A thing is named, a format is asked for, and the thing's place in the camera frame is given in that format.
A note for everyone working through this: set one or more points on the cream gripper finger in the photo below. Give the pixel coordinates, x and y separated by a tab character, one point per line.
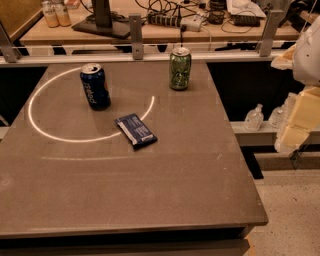
285	60
302	116

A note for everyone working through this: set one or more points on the blue rxbar blueberry wrapper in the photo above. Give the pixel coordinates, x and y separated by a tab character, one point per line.
136	131

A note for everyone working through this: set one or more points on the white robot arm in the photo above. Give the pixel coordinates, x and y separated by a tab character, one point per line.
306	59

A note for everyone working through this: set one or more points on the green soda can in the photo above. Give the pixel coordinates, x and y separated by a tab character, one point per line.
179	68

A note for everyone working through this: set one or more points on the blue pepsi can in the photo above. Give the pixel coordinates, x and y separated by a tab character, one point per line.
94	84

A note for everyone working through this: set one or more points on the right clear sanitizer bottle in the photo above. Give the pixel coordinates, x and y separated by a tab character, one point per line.
276	117

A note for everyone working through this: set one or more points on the clear sanitizer bottle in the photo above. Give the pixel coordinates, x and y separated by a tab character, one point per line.
254	118
276	117

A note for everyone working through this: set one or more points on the left clear sanitizer bottle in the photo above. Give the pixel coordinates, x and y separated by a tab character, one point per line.
254	118

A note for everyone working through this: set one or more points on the black device on desk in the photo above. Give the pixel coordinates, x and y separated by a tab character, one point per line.
250	21

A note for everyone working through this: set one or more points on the white paper sheets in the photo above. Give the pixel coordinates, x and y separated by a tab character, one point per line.
244	7

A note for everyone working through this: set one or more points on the black mesh cup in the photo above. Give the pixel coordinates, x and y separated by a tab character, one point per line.
216	17

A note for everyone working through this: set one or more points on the white power adapter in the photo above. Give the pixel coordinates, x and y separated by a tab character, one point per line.
192	23

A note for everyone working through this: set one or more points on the black power strip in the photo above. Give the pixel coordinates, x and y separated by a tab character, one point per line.
163	20

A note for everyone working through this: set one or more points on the black monitor stand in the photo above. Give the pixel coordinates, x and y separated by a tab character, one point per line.
103	24

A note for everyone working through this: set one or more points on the right glass jar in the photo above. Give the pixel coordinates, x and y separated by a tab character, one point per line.
62	13

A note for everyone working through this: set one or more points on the glass jar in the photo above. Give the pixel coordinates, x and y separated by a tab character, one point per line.
49	13
62	13

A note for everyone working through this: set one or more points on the left glass jar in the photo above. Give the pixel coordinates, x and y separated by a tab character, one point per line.
49	13

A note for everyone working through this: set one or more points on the metal guard rail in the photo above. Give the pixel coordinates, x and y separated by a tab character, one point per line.
138	50

